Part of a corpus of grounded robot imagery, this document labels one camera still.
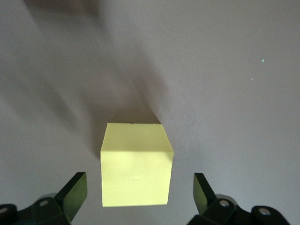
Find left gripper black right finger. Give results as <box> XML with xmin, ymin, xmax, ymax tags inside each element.
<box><xmin>187</xmin><ymin>172</ymin><xmax>293</xmax><ymax>225</ymax></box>

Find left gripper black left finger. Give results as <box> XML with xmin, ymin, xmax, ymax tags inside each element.
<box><xmin>0</xmin><ymin>172</ymin><xmax>88</xmax><ymax>225</ymax></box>

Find yellow foam cube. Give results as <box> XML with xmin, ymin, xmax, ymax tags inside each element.
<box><xmin>100</xmin><ymin>122</ymin><xmax>174</xmax><ymax>208</ymax></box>

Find large table cover mat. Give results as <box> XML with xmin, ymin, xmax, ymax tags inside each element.
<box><xmin>0</xmin><ymin>0</ymin><xmax>300</xmax><ymax>225</ymax></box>

